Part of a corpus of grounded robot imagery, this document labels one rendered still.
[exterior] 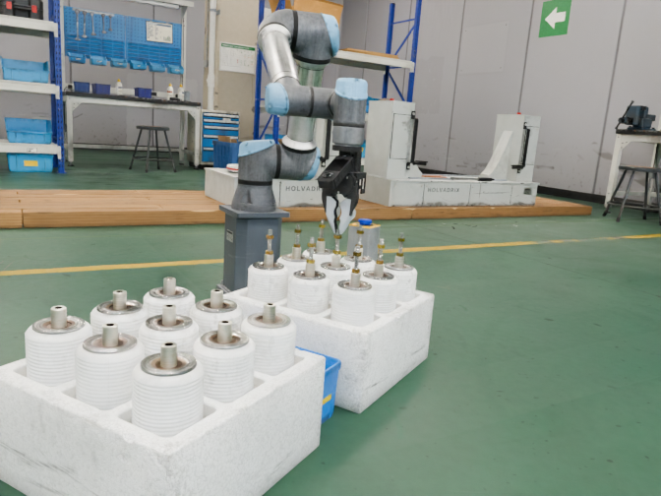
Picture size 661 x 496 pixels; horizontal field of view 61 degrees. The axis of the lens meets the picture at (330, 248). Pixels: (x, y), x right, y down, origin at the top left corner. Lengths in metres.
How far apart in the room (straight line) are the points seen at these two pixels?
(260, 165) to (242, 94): 5.98
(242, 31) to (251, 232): 6.17
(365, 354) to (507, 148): 3.86
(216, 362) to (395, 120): 3.28
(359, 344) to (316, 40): 0.94
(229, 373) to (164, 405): 0.12
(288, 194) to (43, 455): 2.78
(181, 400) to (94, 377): 0.14
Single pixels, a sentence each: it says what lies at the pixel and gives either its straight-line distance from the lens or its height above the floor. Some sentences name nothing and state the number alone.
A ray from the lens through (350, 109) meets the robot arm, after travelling 1.34.
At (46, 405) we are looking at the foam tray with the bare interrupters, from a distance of 0.93.
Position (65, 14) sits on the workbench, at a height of 1.58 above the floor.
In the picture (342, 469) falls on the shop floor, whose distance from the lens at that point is 1.07.
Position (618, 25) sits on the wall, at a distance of 6.93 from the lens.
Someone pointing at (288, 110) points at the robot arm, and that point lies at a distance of 1.41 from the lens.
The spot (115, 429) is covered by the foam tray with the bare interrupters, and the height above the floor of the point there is 0.18.
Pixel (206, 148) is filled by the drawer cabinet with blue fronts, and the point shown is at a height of 0.25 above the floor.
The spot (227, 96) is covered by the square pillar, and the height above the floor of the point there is 0.89.
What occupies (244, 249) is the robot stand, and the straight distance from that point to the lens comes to 1.87.
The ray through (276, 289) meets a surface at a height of 0.21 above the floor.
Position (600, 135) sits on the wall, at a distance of 6.82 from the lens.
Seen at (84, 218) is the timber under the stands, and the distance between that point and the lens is 3.16.
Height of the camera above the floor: 0.59
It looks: 12 degrees down
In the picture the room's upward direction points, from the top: 4 degrees clockwise
